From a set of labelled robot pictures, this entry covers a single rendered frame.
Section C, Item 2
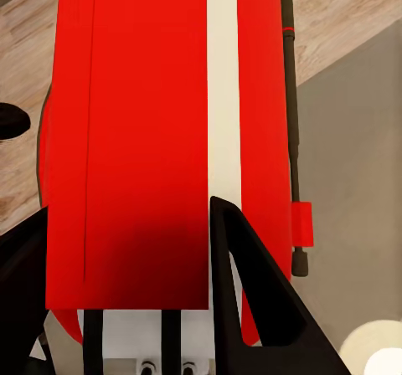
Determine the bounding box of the radio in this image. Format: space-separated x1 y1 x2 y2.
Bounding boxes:
36 0 314 375

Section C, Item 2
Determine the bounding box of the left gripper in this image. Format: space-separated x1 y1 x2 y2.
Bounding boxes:
0 103 31 140

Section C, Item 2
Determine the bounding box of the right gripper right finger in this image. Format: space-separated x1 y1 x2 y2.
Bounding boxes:
209 196 351 375

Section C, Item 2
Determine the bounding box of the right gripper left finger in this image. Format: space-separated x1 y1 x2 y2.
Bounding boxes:
0 206 49 375

